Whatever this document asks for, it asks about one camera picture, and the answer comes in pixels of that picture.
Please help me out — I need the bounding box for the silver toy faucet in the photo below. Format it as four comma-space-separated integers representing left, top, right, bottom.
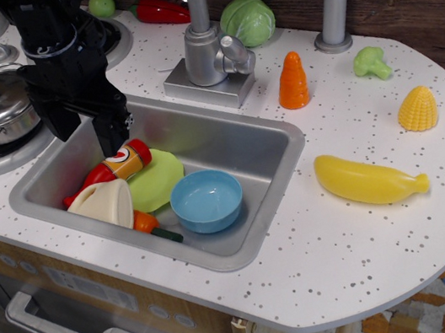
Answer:
164, 0, 256, 108

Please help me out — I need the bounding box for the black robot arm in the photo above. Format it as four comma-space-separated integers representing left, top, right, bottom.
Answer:
0, 0, 132, 157

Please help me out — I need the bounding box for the yellow toy corn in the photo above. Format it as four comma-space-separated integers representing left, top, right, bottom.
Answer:
398, 85, 438, 132

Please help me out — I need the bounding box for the black coil burner rear right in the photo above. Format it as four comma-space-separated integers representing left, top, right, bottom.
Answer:
95, 18, 133, 71

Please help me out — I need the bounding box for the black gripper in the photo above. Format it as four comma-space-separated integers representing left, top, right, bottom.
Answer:
18, 36, 133, 157

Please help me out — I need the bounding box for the yellow toy banana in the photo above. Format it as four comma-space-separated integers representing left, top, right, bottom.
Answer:
313, 155, 431, 205

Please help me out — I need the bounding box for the silver sink basin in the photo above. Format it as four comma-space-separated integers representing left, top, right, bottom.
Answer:
9, 96, 306, 271

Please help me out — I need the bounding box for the cream plastic jug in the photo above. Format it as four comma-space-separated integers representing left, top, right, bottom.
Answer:
67, 179, 134, 229

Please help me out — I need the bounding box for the red ketchup bottle toy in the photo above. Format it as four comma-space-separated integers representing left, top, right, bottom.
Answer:
62, 139, 153, 208

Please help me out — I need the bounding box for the green toy broccoli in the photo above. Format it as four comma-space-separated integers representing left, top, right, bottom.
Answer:
353, 46, 393, 80

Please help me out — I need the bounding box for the green toy apple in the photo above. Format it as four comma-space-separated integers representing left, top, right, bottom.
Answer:
88, 0, 116, 18

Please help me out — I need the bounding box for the grey metal pole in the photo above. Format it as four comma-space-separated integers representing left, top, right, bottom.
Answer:
314, 0, 353, 54

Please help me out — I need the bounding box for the small orange carrot toy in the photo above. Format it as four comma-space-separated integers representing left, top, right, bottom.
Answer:
132, 210, 184, 243

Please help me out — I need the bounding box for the blue plastic bowl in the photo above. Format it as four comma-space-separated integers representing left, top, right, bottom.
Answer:
169, 169, 243, 234

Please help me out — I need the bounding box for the light green plastic plate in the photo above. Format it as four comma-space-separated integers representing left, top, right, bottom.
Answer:
127, 149, 185, 213

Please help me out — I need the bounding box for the red toy chili pepper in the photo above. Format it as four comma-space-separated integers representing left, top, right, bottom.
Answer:
130, 0, 191, 24

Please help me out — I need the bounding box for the front stove burner ring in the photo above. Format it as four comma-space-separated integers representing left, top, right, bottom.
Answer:
0, 99, 62, 176

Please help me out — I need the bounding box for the green toy cabbage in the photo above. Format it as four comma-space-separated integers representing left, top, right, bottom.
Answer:
220, 0, 276, 48

